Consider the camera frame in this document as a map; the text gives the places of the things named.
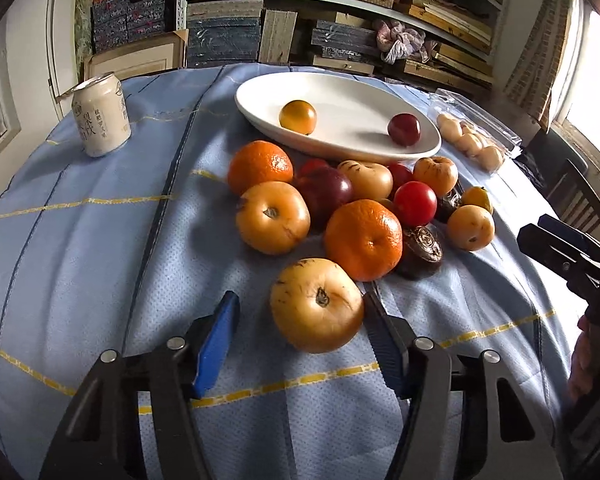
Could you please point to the yellow-green tomato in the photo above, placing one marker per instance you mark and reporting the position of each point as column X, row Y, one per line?
column 297, row 116

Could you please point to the red cherry tomato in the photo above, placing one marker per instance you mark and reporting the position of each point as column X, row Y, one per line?
column 314, row 165
column 415, row 205
column 400, row 174

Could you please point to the person's right hand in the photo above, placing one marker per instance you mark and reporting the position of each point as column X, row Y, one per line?
column 580, row 360

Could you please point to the white panel board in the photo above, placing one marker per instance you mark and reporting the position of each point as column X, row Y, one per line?
column 62, row 35

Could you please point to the pink cloth bundle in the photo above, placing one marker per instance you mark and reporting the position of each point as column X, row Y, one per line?
column 402, row 40

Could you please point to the pale wooden drawer box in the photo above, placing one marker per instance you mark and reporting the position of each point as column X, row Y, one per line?
column 345, row 64

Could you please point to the brick-patterned curtain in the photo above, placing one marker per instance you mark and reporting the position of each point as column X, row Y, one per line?
column 535, row 60

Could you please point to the cream drink can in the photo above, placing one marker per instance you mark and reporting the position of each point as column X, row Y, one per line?
column 102, row 120

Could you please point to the purple-striped pepino melon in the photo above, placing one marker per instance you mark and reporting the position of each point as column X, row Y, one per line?
column 315, row 305

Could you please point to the dark red plum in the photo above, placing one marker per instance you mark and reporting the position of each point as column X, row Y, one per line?
column 404, row 130
column 327, row 192

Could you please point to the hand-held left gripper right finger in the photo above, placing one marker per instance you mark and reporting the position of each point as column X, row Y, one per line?
column 385, row 345

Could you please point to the yellow loquat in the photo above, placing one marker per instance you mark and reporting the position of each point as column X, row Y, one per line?
column 435, row 175
column 471, row 228

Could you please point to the dark wooden chair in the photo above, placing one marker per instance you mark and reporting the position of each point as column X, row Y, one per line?
column 580, row 195

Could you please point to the pale yellow pepino melon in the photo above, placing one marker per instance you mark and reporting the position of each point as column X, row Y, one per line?
column 367, row 180

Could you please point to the wooden picture frame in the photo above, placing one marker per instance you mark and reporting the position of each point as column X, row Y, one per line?
column 130, row 60

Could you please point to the dark cloth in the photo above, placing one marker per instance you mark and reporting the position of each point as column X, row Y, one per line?
column 529, row 165

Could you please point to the clear plastic clamshell container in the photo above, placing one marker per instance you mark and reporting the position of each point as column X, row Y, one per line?
column 485, row 120

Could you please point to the weathered grey flat box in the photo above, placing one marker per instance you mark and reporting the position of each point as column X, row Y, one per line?
column 225, row 9

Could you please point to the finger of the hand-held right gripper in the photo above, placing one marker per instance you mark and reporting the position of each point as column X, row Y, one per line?
column 550, row 222
column 540, row 240

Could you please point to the weathered grey upright box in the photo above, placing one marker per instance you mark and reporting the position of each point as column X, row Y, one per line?
column 277, row 35

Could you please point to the group of pale loquats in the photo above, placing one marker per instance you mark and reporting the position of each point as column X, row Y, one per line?
column 450, row 127

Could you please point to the orange tomato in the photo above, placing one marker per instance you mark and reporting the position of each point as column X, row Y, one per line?
column 477, row 197

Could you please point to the stack of dark grey boxes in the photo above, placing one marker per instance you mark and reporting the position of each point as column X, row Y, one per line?
column 345, row 37

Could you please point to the small yellow tomato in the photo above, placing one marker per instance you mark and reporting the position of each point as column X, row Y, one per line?
column 386, row 204

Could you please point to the green marbled board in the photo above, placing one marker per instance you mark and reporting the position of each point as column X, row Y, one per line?
column 84, row 10

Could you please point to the stack of yellow wooden boxes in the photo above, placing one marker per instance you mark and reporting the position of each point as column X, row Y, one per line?
column 455, row 30

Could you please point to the white oval plate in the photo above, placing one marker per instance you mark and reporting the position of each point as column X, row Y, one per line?
column 350, row 105

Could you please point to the light blue tablecloth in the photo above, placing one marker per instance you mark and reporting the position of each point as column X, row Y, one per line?
column 105, row 235

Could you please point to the stack of blue-grey marbled boxes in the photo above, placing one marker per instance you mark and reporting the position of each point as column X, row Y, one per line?
column 225, row 40

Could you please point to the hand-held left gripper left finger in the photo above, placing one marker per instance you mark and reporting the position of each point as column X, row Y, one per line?
column 217, row 345

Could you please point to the stack of blue patterned boxes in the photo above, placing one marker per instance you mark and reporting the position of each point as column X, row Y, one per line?
column 130, row 20

